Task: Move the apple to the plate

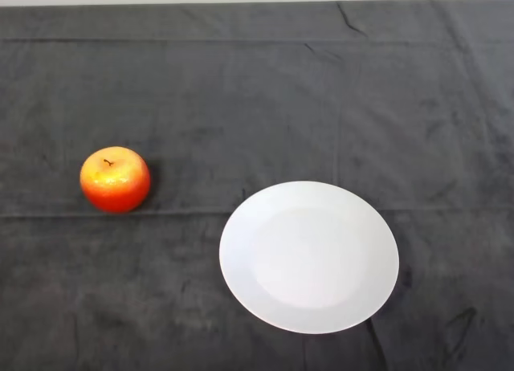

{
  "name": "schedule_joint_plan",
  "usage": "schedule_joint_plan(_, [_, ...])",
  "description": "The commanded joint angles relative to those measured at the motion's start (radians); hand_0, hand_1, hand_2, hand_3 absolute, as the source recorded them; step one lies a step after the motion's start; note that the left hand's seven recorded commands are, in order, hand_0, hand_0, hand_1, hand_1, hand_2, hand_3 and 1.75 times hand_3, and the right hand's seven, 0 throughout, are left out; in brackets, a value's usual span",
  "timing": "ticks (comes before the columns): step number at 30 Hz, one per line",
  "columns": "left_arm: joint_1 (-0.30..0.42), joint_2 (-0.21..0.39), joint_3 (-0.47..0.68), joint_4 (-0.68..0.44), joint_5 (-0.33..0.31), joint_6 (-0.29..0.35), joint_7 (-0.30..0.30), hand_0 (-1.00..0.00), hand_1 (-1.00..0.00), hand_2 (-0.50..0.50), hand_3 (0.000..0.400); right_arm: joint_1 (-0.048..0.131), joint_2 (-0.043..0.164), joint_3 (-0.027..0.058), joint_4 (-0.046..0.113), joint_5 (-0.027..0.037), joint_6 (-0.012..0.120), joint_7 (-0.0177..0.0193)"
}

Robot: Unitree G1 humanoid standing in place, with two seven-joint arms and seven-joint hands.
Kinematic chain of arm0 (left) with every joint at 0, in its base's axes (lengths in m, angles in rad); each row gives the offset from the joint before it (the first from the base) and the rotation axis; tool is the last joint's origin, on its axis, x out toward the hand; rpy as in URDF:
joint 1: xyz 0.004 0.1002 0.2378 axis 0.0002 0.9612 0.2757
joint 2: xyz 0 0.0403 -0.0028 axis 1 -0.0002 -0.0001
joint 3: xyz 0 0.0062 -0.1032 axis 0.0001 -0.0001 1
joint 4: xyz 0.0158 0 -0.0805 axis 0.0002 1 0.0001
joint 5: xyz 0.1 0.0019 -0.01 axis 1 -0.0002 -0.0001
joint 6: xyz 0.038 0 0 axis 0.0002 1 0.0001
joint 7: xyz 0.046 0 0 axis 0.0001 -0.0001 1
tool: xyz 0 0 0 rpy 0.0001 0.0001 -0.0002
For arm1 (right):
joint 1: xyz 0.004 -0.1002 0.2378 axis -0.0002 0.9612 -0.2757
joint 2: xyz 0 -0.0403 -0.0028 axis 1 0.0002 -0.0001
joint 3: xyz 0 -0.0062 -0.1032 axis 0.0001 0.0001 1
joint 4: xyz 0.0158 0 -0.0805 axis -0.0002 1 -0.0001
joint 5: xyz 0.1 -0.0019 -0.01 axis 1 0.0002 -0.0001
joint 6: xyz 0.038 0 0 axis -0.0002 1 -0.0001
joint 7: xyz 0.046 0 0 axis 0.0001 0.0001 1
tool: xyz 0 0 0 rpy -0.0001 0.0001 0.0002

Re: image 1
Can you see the red yellow apple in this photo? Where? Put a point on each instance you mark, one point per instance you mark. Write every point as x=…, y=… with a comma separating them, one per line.
x=115, y=186

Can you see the white round plate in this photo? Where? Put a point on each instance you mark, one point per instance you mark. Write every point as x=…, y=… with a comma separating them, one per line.
x=309, y=258

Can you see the black cloth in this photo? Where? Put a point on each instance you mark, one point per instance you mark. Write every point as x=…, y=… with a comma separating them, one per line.
x=257, y=106

